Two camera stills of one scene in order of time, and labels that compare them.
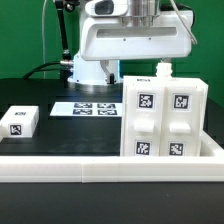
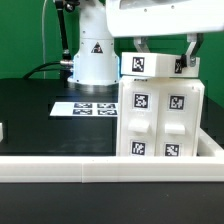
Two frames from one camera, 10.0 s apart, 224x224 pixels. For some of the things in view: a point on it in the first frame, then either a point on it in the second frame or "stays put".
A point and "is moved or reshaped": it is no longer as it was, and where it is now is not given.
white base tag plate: [89, 109] stays put
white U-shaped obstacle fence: [207, 167] stays put
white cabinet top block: [20, 121] to [157, 65]
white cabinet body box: [166, 82] is moved or reshaped
